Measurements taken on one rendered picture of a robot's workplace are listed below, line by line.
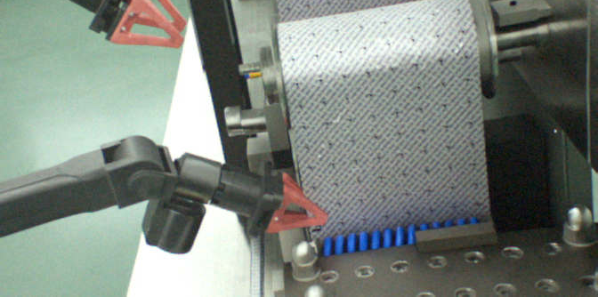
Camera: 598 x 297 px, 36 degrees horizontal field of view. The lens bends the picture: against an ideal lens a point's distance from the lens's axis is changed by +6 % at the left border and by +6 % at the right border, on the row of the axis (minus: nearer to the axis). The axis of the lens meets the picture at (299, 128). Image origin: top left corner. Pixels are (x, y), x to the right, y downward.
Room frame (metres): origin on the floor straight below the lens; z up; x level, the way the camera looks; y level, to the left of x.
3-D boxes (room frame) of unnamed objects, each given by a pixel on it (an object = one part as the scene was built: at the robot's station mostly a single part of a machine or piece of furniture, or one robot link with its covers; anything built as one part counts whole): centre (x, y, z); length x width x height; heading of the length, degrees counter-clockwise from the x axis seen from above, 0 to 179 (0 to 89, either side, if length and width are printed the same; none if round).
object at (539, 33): (1.06, -0.28, 1.25); 0.07 x 0.04 x 0.04; 88
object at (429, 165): (1.00, -0.11, 1.11); 0.23 x 0.01 x 0.18; 88
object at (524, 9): (1.06, -0.29, 1.28); 0.06 x 0.05 x 0.02; 88
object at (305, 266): (0.93, 0.02, 1.05); 0.04 x 0.04 x 0.04
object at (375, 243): (0.98, -0.11, 1.03); 0.21 x 0.04 x 0.03; 88
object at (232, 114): (1.10, 0.09, 1.18); 0.04 x 0.02 x 0.04; 178
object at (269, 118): (1.10, 0.05, 1.05); 0.06 x 0.05 x 0.31; 88
